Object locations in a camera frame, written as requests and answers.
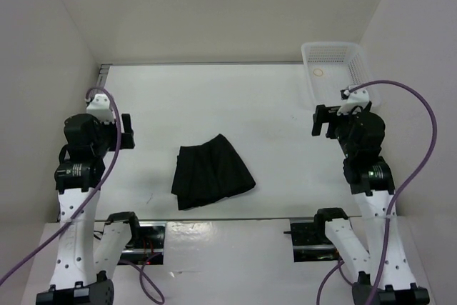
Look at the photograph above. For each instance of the white plastic basket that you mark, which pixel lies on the white plastic basket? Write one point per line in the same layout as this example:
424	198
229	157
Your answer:
343	63

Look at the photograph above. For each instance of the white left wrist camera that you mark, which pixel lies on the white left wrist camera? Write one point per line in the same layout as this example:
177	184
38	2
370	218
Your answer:
100	108

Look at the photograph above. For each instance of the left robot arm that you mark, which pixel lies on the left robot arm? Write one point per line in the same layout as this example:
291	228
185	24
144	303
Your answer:
83	271

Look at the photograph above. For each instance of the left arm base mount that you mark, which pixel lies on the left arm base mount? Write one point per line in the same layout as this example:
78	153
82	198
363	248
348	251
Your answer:
148	247

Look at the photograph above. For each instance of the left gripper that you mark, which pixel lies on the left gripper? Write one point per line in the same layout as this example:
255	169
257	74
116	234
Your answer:
126	138

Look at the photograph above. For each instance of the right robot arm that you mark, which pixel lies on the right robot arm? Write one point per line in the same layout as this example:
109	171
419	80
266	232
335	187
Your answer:
378	270

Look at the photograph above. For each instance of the orange rubber band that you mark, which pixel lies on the orange rubber band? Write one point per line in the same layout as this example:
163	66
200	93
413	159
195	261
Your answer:
318	72

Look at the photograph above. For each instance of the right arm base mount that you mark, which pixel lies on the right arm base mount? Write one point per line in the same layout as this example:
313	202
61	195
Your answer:
308	244

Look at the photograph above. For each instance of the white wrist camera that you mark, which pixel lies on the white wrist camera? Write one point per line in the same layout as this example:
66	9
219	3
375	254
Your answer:
353	99
100	108

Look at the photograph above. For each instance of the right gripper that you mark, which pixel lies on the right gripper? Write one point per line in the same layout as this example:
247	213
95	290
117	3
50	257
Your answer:
323	113

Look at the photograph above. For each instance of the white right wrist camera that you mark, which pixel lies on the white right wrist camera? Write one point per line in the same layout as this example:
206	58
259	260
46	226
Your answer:
353	99

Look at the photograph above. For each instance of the black pleated skirt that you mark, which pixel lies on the black pleated skirt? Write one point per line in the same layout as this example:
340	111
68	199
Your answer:
208	173

